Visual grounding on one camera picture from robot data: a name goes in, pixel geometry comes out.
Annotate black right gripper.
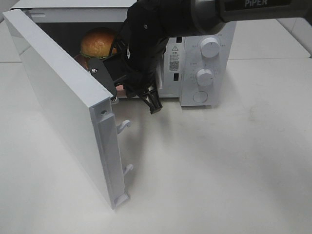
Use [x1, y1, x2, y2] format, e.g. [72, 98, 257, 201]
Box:
[111, 41, 162, 115]

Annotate pink round plate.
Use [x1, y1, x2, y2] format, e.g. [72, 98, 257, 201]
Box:
[74, 54, 126, 97]

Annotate round white door button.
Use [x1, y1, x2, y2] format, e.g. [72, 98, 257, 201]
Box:
[193, 91, 208, 103]

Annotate white microwave door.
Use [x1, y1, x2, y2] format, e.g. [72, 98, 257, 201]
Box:
[4, 9, 133, 208]

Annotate toy hamburger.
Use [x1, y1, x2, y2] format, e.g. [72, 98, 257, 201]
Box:
[80, 27, 117, 59]

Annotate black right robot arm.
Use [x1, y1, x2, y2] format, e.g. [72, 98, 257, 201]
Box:
[122, 0, 312, 114]

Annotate white microwave oven body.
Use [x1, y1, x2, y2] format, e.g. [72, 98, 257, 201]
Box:
[10, 0, 236, 106]

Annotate lower white timer knob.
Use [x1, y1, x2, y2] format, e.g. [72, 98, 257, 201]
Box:
[195, 69, 214, 87]

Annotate upper white power knob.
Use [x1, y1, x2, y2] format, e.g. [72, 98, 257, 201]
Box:
[200, 37, 220, 58]

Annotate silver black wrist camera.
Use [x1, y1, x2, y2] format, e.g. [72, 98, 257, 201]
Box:
[87, 58, 118, 103]

